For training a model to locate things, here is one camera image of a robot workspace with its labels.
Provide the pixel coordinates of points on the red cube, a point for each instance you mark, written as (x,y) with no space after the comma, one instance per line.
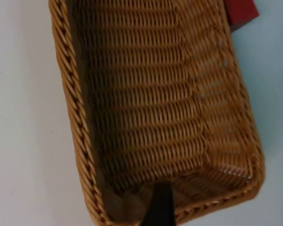
(240,11)

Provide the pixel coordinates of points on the pale brown wicker basket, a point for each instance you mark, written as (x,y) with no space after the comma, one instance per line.
(141,99)

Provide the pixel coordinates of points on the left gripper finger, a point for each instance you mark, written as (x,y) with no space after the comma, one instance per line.
(160,207)

